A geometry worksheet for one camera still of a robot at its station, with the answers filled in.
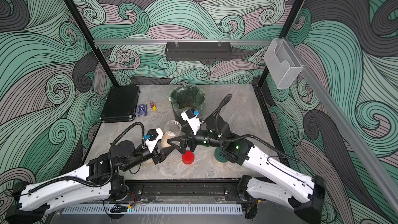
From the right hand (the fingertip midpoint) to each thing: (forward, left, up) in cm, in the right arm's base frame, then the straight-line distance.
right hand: (172, 136), depth 58 cm
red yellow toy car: (+38, +22, -30) cm, 53 cm away
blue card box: (+35, +28, -30) cm, 54 cm away
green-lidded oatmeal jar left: (-8, +9, -4) cm, 13 cm away
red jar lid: (+3, -4, -31) cm, 32 cm away
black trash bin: (+17, 0, -12) cm, 21 cm away
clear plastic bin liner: (+34, -3, -16) cm, 38 cm away
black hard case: (+37, +43, -27) cm, 62 cm away
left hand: (+1, +1, -4) cm, 4 cm away
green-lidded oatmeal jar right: (0, -20, -21) cm, 29 cm away
